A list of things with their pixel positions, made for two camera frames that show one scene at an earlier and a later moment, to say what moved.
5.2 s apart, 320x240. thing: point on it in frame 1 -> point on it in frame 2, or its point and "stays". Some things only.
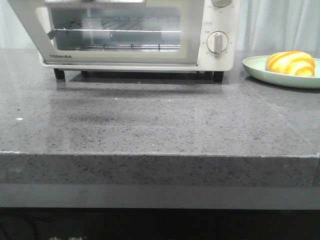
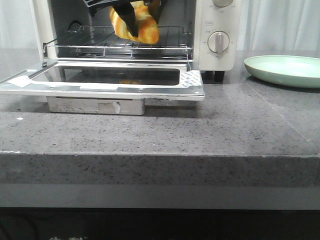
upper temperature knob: [221, 3] stays
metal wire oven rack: [159, 24] -> [101, 41]
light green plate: [256, 66] stays
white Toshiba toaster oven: [134, 36] stays
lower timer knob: [217, 42] stays
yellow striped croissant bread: [292, 62] -> [147, 25]
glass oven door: [113, 32] -> [107, 87]
